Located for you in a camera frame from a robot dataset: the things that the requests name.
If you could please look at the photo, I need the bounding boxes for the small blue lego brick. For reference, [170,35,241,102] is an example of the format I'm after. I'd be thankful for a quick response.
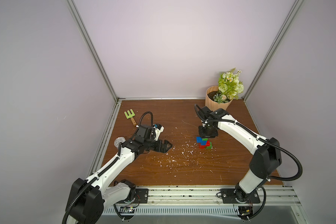
[196,137,203,143]

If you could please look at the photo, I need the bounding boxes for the long blue lego brick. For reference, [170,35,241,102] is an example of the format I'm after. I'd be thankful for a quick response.
[199,141,209,147]

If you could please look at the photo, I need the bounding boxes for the long red lego brick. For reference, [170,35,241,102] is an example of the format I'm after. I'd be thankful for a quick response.
[199,141,211,149]

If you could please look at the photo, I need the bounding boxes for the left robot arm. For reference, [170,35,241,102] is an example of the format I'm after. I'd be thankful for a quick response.
[62,124,172,224]

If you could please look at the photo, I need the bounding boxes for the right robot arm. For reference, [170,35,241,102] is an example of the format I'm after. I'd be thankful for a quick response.
[194,104,303,201]

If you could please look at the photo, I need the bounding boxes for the beige ribbed flower pot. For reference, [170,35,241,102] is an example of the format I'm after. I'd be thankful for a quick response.
[205,85,233,111]

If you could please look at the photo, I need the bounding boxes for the round silver metal object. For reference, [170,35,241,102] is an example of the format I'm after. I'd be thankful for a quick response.
[114,137,126,149]

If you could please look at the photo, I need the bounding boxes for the green toy garden fork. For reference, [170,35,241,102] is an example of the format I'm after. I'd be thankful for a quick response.
[124,109,137,127]

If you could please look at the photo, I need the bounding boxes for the green white artificial flowers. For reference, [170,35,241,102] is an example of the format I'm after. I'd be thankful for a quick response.
[213,68,244,104]

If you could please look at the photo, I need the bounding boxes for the left electronics board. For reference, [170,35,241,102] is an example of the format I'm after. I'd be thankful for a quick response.
[119,206,135,215]

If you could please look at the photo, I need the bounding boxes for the electronics board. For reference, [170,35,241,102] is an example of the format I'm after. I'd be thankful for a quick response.
[238,206,253,221]
[119,206,135,215]

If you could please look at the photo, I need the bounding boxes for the right electronics board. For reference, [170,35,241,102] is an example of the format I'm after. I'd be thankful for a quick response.
[238,206,253,221]

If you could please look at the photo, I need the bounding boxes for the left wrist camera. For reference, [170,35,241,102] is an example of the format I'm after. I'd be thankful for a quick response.
[154,124,164,141]

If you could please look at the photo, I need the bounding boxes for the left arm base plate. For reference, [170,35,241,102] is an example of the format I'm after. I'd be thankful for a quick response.
[117,188,149,204]

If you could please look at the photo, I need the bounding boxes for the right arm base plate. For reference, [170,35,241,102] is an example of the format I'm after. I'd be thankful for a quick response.
[216,188,260,204]

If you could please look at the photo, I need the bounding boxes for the aluminium front rail frame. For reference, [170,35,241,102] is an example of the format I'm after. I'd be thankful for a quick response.
[102,185,310,224]

